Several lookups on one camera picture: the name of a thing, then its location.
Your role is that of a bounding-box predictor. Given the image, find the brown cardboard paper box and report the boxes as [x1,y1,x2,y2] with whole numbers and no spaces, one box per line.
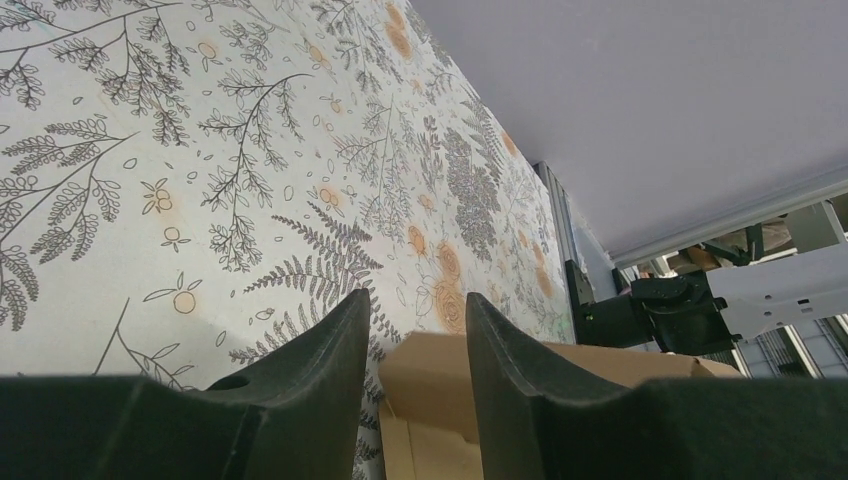
[378,332,741,480]

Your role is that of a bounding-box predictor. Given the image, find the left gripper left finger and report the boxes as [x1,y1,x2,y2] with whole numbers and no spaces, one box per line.
[205,288,371,479]

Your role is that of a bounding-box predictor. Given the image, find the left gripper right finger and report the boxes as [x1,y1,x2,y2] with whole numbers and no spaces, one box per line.
[465,293,625,479]

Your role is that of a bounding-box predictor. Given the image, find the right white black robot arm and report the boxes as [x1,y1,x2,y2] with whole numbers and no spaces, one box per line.
[630,244,847,356]

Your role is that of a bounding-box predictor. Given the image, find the floral patterned table mat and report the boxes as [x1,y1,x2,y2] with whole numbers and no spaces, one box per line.
[1,0,574,479]

